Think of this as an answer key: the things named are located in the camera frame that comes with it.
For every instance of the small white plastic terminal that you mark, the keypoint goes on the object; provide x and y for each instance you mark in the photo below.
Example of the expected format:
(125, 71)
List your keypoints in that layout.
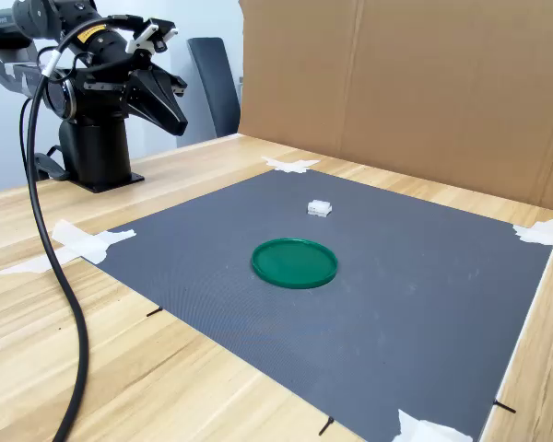
(319, 208)

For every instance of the round green lid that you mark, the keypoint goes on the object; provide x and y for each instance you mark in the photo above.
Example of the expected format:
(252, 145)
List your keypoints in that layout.
(295, 263)

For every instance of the dark grey chair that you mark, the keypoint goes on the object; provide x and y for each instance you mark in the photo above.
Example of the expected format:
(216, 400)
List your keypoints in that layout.
(212, 83)

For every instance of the brown cardboard partition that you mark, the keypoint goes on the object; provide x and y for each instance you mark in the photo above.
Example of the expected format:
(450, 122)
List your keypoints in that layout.
(419, 92)

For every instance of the dark grey mat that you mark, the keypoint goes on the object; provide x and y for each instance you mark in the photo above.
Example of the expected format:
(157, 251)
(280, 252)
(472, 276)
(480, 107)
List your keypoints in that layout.
(350, 345)

